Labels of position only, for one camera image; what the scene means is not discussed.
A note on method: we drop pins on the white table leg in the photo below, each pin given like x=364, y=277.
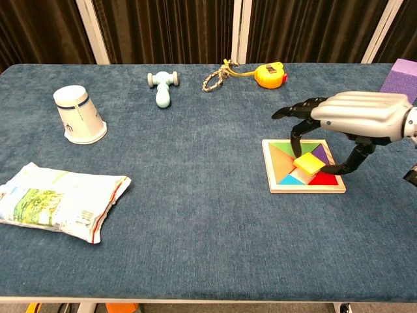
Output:
x=87, y=308

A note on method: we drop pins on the white printed plastic bag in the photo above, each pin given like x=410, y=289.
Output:
x=49, y=195

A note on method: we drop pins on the tan triangle tangram piece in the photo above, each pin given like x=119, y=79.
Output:
x=280, y=163

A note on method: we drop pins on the blue velvet table cloth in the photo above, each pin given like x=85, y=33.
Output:
x=195, y=212

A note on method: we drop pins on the small yellow square block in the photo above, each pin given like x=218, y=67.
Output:
x=307, y=162

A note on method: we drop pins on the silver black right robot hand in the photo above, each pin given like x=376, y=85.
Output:
x=358, y=112

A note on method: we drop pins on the white frame post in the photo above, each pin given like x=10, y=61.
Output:
x=240, y=32
x=381, y=32
x=94, y=32

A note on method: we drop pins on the light blue toy hammer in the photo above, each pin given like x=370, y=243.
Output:
x=162, y=94

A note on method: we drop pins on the yellow tape measure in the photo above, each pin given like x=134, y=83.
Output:
x=270, y=78

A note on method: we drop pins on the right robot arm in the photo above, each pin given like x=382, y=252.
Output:
x=412, y=124

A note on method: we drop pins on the red triangle tangram piece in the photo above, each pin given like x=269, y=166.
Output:
x=327, y=179

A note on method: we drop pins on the wooden tangram tray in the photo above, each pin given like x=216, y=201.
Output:
x=306, y=190

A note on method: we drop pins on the purple foam block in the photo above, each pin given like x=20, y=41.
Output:
x=402, y=80

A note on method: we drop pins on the beige table edge strip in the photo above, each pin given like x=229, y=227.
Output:
x=208, y=300

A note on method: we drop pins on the white paper cup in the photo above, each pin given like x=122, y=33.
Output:
x=78, y=114

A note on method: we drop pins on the yellow object under table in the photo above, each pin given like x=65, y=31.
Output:
x=32, y=308

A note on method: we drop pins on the cyan triangle tangram piece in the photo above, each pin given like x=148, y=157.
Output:
x=288, y=181

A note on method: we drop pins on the green triangle tangram piece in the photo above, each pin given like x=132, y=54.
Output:
x=309, y=147

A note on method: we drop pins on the dark brown pleated curtain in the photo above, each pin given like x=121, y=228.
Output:
x=163, y=29
x=39, y=29
x=309, y=29
x=405, y=32

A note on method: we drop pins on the black caster wheel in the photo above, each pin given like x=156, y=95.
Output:
x=345, y=308

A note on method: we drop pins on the orange object under table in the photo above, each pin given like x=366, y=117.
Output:
x=121, y=308

